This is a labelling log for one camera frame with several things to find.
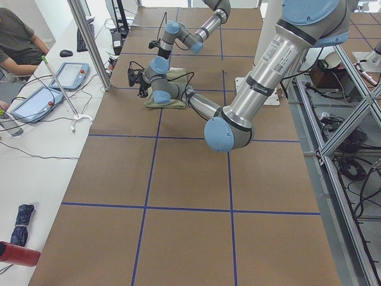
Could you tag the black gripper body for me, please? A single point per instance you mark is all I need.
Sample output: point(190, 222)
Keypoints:
point(143, 86)
point(163, 52)

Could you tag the green long-sleeve shirt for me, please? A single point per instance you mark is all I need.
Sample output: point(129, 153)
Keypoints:
point(176, 75)

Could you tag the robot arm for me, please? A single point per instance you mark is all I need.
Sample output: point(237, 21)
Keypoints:
point(301, 26)
point(194, 41)

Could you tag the black power adapter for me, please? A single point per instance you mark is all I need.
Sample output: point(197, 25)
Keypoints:
point(117, 42)

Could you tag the far teach pendant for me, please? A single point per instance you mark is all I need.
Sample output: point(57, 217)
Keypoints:
point(72, 75)

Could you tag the teach pendant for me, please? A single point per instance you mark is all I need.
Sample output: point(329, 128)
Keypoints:
point(35, 107)
point(72, 75)

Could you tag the black keyboard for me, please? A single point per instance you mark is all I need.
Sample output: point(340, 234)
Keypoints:
point(81, 44)

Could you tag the black computer mouse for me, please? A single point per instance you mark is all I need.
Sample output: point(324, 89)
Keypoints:
point(66, 53)

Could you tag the near teach pendant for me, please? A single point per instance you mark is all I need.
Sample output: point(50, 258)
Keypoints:
point(35, 107)

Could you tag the brown paper table cover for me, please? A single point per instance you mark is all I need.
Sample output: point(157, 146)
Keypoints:
point(149, 203)

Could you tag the seated person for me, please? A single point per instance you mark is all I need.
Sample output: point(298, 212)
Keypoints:
point(21, 49)

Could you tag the folded blue umbrella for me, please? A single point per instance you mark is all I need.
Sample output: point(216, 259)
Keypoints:
point(20, 233)

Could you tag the red cylinder bottle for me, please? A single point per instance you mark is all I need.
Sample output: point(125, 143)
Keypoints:
point(18, 255)

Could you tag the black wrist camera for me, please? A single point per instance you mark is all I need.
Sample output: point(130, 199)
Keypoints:
point(134, 76)
point(154, 44)

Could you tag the aluminium frame post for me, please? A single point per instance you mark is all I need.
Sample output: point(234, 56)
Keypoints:
point(80, 19)

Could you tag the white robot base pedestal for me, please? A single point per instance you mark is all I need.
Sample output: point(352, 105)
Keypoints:
point(277, 50)

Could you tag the aluminium side frame rail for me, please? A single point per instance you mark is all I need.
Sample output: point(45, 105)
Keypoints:
point(335, 102)

